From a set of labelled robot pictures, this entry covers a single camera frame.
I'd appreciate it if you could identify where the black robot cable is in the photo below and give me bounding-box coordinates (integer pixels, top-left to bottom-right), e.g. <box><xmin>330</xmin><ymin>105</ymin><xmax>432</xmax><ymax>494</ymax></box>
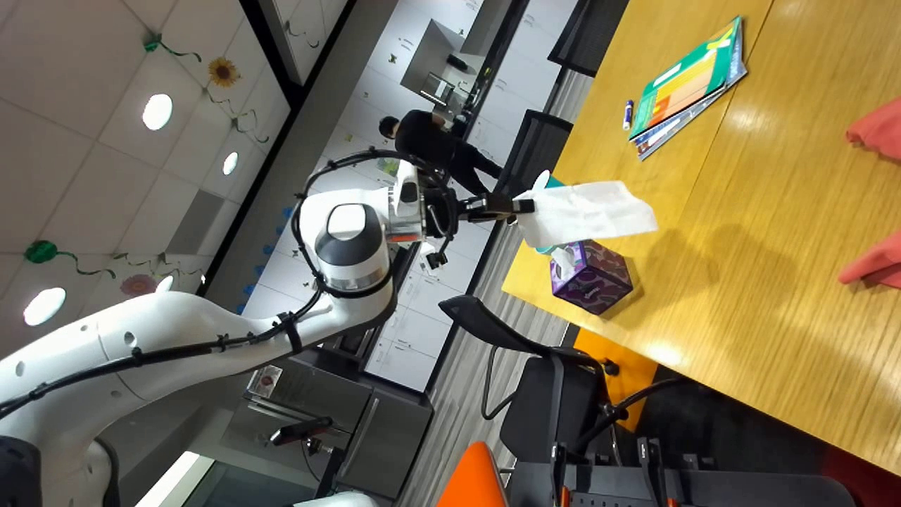
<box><xmin>0</xmin><ymin>149</ymin><xmax>454</xmax><ymax>419</ymax></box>

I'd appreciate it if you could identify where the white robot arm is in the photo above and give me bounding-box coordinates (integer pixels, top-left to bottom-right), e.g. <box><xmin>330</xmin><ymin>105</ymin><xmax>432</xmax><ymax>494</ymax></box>
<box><xmin>0</xmin><ymin>166</ymin><xmax>529</xmax><ymax>507</ymax></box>

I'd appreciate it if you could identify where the person in black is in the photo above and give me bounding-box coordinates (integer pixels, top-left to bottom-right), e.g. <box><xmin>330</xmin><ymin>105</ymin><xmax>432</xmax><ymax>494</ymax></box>
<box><xmin>377</xmin><ymin>109</ymin><xmax>501</xmax><ymax>197</ymax></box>

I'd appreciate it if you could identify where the purple tissue box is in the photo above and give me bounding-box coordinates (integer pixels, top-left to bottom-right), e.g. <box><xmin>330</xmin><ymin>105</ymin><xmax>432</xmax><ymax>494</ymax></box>
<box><xmin>550</xmin><ymin>240</ymin><xmax>633</xmax><ymax>315</ymax></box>

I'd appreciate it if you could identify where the black office chair foreground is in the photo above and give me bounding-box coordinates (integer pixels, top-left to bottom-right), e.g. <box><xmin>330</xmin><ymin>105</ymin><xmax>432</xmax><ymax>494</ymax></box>
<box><xmin>442</xmin><ymin>297</ymin><xmax>668</xmax><ymax>461</ymax></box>

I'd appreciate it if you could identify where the orange cloth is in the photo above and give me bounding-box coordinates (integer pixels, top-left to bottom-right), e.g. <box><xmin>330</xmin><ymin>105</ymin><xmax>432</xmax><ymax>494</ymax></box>
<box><xmin>836</xmin><ymin>97</ymin><xmax>901</xmax><ymax>294</ymax></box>

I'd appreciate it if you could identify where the black chair beside table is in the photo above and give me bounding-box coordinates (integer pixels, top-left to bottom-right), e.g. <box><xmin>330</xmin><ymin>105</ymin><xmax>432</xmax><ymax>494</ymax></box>
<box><xmin>498</xmin><ymin>109</ymin><xmax>573</xmax><ymax>197</ymax></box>

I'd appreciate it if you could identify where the green colourful book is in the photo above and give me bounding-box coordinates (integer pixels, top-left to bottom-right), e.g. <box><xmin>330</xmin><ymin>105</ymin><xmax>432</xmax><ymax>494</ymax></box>
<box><xmin>628</xmin><ymin>18</ymin><xmax>750</xmax><ymax>157</ymax></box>

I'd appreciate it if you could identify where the orange chair back foreground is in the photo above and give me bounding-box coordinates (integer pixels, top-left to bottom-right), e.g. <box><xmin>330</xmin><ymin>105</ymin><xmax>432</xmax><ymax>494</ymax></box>
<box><xmin>437</xmin><ymin>442</ymin><xmax>506</xmax><ymax>507</ymax></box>

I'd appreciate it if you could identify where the small marker pen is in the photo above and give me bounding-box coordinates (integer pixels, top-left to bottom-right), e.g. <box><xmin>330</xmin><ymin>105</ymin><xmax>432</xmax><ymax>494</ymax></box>
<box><xmin>622</xmin><ymin>102</ymin><xmax>633</xmax><ymax>130</ymax></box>

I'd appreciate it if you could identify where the white tissue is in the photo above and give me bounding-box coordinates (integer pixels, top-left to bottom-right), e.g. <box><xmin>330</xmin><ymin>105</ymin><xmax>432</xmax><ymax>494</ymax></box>
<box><xmin>516</xmin><ymin>171</ymin><xmax>656</xmax><ymax>249</ymax></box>

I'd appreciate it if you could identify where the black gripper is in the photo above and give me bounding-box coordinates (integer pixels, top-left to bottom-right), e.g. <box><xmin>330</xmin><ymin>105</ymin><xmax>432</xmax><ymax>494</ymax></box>
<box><xmin>426</xmin><ymin>188</ymin><xmax>518</xmax><ymax>237</ymax></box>

